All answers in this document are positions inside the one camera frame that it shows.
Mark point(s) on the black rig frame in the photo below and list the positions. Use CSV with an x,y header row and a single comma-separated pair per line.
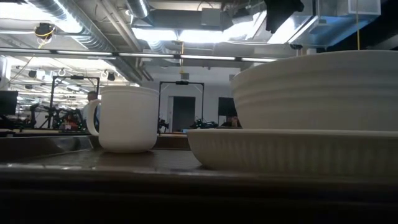
x,y
182,82
76,77

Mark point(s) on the background black robot arm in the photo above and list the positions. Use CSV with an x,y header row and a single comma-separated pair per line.
x,y
203,125
59,116

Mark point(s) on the dark wall panel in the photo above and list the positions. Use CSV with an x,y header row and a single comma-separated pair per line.
x,y
226,105

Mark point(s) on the silver ventilation duct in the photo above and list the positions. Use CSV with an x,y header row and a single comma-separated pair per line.
x,y
77,21

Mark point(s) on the white ceramic bowl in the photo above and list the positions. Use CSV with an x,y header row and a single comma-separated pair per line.
x,y
311,93

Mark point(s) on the grey ceramic plate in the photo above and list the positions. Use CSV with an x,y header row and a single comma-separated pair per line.
x,y
280,152

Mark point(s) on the person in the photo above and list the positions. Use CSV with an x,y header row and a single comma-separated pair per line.
x,y
231,122
92,96

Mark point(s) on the brown plastic tray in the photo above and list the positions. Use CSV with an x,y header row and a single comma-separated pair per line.
x,y
140,161

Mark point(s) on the white ceramic mug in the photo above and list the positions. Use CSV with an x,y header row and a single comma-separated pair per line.
x,y
129,121

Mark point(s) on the grey door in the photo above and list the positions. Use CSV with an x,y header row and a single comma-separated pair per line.
x,y
183,112

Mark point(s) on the long LED light bar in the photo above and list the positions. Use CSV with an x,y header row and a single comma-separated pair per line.
x,y
146,55

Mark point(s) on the black monitor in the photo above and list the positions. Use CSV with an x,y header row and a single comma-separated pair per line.
x,y
7,102

